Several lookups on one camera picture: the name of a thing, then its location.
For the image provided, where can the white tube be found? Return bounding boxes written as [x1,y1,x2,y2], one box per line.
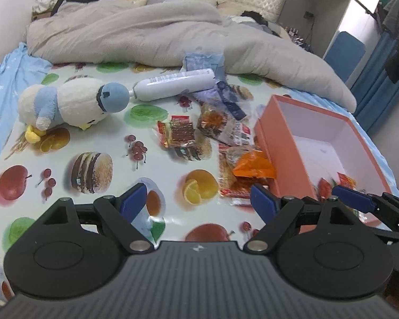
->
[130,69,216,103]

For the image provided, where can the dark clothing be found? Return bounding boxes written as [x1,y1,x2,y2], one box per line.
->
[241,11,283,37]

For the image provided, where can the orange cardboard box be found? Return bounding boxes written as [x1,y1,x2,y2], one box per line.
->
[253,95,399,235]

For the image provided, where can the brown packet with white label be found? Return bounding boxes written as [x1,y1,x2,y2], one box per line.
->
[198,104,255,147]

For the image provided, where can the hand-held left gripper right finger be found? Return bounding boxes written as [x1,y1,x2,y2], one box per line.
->
[244,183,360,254]

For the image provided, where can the clear packet with brown contents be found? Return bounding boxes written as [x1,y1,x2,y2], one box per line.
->
[172,139,213,162]

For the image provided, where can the grey blanket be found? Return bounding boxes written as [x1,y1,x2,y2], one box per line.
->
[27,0,357,112]

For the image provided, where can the plush penguin toy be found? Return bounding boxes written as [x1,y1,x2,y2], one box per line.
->
[18,77,131,144]

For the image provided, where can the red-orange snack packet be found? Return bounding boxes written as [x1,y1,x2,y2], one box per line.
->
[318,178,336,200]

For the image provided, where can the light blue plastic bag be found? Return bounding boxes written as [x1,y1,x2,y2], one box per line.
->
[183,52,225,75]

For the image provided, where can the blue curtain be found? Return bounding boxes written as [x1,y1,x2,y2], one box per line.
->
[351,30,399,133]

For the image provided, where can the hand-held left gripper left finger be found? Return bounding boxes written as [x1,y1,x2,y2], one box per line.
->
[36,183,154,254]

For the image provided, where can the red foil snack packet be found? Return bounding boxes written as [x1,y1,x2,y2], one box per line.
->
[337,173,357,191]

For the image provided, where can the cluttered small items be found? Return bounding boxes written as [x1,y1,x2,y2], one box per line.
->
[284,27,312,51]

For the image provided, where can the fruit printed mat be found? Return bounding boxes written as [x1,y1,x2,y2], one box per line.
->
[0,60,356,306]

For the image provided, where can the dark blue clear wrapper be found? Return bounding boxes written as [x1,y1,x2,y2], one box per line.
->
[214,79,251,120]

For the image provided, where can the blue padded board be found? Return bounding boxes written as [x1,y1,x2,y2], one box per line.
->
[323,31,367,83]

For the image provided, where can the orange snack packet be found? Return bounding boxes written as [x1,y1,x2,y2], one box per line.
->
[233,149,277,178]

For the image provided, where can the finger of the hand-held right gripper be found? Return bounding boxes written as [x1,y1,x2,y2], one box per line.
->
[332,185,399,223]

